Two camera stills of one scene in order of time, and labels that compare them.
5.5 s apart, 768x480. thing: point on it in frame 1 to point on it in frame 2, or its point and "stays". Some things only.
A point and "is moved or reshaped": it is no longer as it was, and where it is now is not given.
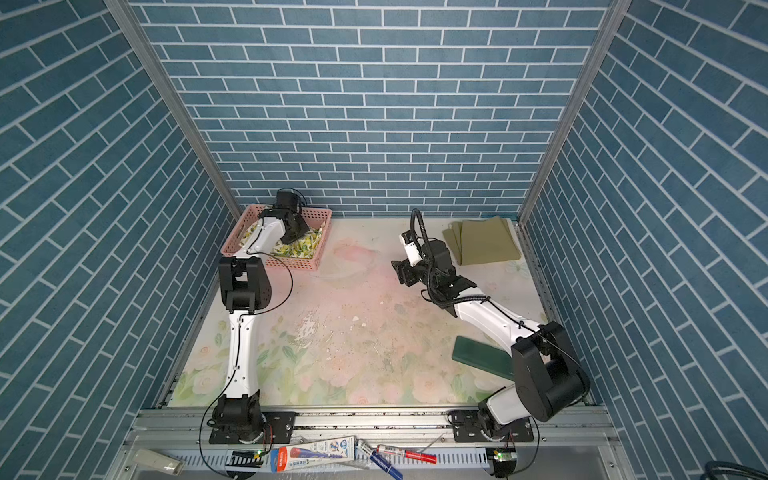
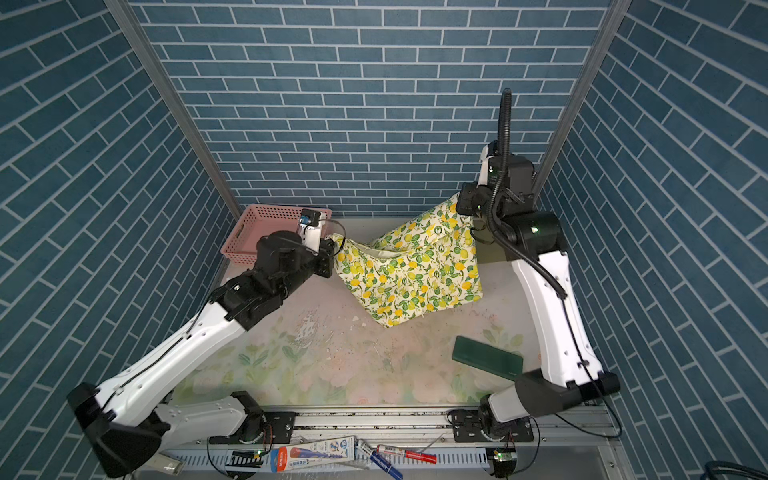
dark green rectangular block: [483, 357] stays
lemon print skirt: [303, 247] is moved or reshaped
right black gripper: [405, 272] to [469, 190]
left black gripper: [301, 227] to [325, 254]
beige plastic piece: [156, 460] stays
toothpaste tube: [311, 454] stays
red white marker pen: [418, 456] stays
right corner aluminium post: [528, 207] stays
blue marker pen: [384, 465] stays
